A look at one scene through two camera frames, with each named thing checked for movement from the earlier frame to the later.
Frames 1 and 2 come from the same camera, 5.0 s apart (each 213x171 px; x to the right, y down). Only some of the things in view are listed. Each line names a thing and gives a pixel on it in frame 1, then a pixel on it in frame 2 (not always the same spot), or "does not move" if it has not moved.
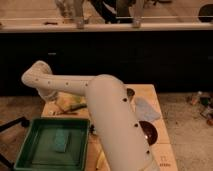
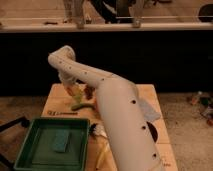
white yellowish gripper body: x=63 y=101 -> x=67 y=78
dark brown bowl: x=150 y=131 does not move
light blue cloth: x=144 y=110 does not move
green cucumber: x=78 y=106 does not move
